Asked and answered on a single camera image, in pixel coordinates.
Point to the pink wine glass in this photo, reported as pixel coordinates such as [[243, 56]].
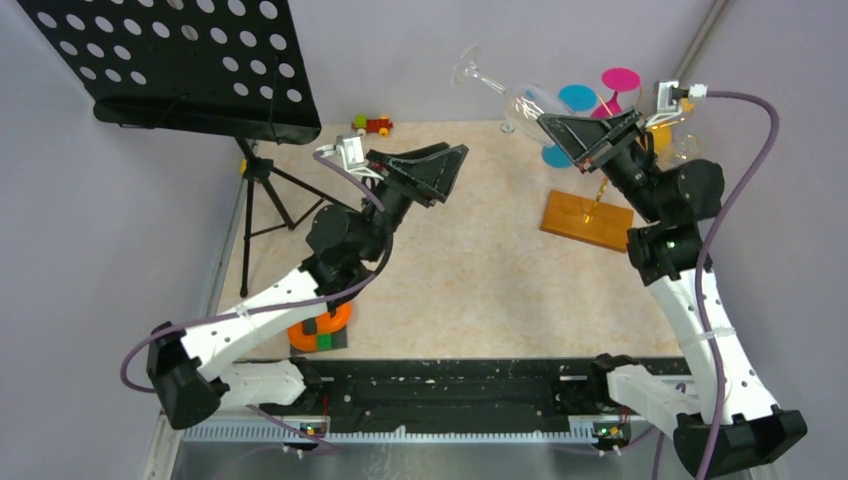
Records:
[[619, 81]]

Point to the red green toy train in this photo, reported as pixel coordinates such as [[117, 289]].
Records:
[[364, 125]]

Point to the orange tape dispenser toy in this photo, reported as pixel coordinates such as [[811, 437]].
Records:
[[324, 333]]

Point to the grey corner pipe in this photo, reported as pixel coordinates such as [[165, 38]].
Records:
[[715, 14]]

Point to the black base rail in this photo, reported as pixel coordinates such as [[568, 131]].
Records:
[[447, 396]]

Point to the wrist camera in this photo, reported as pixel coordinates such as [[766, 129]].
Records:
[[348, 149], [669, 102]]

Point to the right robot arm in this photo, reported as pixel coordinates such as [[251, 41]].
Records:
[[734, 422]]

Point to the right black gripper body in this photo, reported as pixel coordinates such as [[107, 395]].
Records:
[[592, 152]]

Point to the wooden gold wine glass rack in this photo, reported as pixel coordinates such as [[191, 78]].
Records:
[[591, 220]]

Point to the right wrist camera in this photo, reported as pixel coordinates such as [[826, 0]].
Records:
[[669, 102]]

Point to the tall clear wine glass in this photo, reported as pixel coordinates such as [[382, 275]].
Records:
[[522, 104]]

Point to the black perforated music stand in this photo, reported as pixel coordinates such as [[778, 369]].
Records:
[[157, 100]]

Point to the blue wine glass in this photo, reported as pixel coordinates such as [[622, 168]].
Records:
[[579, 98]]

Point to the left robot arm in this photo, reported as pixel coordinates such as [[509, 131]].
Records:
[[195, 368]]

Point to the yellow wine glass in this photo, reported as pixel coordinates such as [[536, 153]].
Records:
[[675, 141]]

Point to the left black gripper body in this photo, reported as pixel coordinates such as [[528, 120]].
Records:
[[408, 180]]

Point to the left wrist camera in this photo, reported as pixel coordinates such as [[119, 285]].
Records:
[[348, 149]]

